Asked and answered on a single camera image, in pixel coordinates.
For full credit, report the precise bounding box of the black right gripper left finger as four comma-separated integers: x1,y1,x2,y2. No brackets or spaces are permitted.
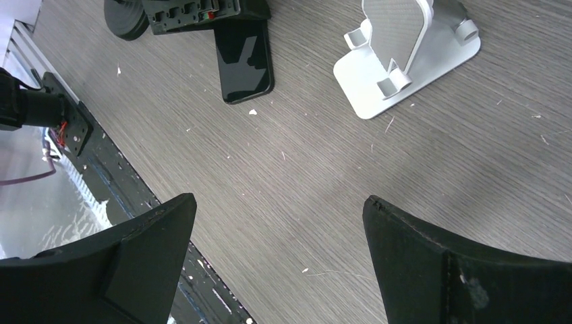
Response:
1,193,197,323

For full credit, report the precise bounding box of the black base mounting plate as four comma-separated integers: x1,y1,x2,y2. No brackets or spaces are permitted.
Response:
42,72,255,323

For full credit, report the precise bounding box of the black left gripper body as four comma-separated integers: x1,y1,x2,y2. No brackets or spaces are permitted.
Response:
142,0,271,35

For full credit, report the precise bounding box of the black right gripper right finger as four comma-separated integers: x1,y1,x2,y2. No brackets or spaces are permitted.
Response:
363,196,571,323

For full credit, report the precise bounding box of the small black smartphone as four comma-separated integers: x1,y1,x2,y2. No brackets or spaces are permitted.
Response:
214,20,275,105

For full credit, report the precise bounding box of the white folding phone stand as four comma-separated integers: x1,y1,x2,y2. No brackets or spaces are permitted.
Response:
333,0,481,119

